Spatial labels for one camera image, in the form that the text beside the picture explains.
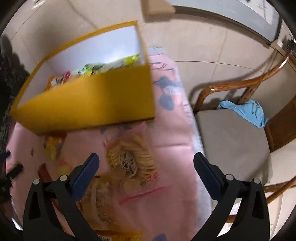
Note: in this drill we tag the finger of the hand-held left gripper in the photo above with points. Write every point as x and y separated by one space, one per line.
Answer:
15 171
4 154

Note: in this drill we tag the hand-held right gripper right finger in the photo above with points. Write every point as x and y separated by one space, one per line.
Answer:
208 172

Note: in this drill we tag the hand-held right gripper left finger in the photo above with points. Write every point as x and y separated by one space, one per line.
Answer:
85 172

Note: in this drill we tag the clear packet of pale candies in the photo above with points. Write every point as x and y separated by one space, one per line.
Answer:
63 169

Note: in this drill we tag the red snack packet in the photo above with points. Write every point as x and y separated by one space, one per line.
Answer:
44 172

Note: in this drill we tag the yellow orange snack packet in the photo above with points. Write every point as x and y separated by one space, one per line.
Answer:
54 144

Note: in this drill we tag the yellow cardboard box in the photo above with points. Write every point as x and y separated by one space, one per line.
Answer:
92 104

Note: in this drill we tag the heap of assorted snack packets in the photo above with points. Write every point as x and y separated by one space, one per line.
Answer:
92 68

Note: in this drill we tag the wooden armchair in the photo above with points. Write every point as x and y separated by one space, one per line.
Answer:
231 143

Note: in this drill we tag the pink floral blanket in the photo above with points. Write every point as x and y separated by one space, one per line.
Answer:
175 139

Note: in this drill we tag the light blue cloth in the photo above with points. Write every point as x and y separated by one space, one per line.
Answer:
249 113

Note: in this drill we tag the framed lotus painting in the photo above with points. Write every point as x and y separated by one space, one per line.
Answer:
242 11

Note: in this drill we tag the small white wall socket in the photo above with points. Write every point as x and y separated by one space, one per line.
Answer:
278 44

